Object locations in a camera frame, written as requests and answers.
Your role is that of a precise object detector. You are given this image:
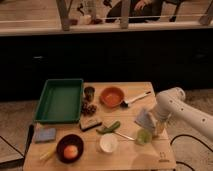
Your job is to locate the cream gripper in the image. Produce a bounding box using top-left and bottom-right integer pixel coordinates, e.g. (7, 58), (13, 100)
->
(148, 112), (165, 136)

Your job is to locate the light blue towel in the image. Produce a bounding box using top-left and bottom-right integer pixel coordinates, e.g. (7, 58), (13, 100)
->
(135, 108), (155, 133)

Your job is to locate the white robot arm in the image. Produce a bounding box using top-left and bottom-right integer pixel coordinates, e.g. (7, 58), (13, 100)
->
(151, 87), (213, 142)

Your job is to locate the red bowl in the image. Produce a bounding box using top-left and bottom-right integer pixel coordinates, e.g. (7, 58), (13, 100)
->
(100, 87), (124, 108)

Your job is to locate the dark brown bowl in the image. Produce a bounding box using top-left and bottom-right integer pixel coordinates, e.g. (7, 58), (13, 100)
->
(56, 134), (84, 163)

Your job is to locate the green cup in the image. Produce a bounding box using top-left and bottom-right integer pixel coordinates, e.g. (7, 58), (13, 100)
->
(135, 129), (152, 145)

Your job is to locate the metal spoon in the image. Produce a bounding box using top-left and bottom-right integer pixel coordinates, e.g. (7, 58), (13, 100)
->
(113, 131), (136, 141)

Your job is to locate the green cucumber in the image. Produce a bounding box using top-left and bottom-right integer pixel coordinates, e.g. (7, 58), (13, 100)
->
(96, 121), (121, 135)

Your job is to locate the black board eraser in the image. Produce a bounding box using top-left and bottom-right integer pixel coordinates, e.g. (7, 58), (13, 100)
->
(80, 118), (102, 132)

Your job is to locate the dark grape bunch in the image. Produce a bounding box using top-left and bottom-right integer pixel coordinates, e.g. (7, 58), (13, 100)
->
(81, 102), (97, 116)

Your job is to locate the small metal cup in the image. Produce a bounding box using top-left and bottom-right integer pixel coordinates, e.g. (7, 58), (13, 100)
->
(84, 86), (95, 102)

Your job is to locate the orange peach fruit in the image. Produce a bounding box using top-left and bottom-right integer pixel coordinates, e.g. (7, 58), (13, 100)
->
(64, 145), (78, 160)

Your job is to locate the green plastic tray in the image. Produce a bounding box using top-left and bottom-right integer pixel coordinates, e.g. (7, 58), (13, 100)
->
(34, 79), (83, 124)

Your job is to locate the yellow banana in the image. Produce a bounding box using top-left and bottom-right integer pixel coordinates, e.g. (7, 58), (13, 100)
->
(39, 144), (56, 161)

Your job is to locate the person in background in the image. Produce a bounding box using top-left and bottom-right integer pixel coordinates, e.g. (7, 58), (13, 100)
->
(106, 0), (164, 23)

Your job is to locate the blue sponge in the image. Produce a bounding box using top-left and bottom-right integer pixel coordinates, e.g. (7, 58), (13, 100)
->
(34, 128), (56, 143)

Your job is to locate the black cable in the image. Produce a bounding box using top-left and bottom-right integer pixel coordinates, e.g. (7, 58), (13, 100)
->
(169, 133), (213, 171)

